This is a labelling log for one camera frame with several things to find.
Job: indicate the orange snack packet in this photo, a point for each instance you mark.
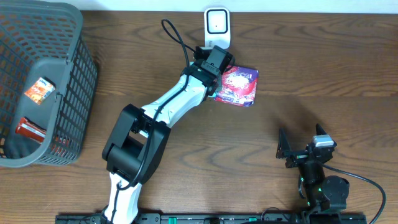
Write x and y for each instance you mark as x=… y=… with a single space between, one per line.
x=40 y=90

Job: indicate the red purple snack bag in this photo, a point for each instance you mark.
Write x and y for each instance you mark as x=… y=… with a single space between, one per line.
x=237 y=86

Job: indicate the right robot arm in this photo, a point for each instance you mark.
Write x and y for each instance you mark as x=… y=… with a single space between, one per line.
x=325 y=195

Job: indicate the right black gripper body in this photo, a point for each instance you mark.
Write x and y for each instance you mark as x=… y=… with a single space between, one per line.
x=301 y=156

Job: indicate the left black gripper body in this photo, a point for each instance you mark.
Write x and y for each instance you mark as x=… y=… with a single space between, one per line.
x=226 y=66

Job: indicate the white barcode scanner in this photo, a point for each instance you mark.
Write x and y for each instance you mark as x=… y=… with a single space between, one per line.
x=217 y=27

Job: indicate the grey plastic mesh basket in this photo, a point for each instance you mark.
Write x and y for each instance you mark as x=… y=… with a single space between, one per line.
x=44 y=39

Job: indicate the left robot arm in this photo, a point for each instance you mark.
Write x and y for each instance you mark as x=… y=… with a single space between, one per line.
x=137 y=142

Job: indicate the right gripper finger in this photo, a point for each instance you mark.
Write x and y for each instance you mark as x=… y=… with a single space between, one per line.
x=283 y=148
x=320 y=130

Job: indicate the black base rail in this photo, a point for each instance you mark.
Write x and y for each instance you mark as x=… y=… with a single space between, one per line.
x=272 y=217

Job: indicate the orange red snack bar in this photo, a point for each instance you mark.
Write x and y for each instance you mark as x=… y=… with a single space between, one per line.
x=27 y=128

